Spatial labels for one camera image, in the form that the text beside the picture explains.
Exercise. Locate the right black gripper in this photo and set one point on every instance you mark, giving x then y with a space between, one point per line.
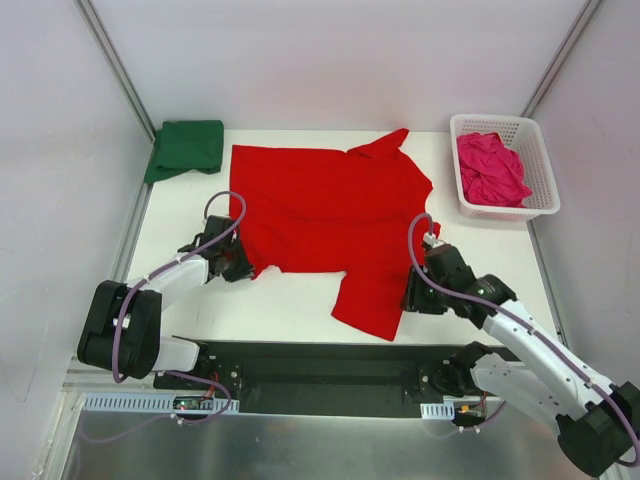
417 293

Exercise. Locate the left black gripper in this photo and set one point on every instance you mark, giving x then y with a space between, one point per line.
236 265

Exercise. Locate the red t shirt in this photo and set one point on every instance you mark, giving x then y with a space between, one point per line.
309 210

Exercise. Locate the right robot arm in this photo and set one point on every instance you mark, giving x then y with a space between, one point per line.
595 421

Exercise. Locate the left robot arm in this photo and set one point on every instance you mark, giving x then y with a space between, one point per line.
122 331

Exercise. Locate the folded green t shirt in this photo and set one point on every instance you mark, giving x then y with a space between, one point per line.
185 145

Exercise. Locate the pink t shirt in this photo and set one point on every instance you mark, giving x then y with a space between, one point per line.
491 174

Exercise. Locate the white plastic basket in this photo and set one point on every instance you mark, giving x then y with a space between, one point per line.
523 136

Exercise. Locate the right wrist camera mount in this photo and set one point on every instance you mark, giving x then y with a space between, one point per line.
433 245

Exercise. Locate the right white cable duct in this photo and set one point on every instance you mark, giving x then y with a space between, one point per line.
438 411

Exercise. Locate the white cable duct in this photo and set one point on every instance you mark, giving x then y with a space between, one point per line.
438 411
158 403

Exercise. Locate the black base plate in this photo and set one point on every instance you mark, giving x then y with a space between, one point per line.
340 380

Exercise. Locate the left white cable duct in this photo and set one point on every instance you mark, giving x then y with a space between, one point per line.
158 403

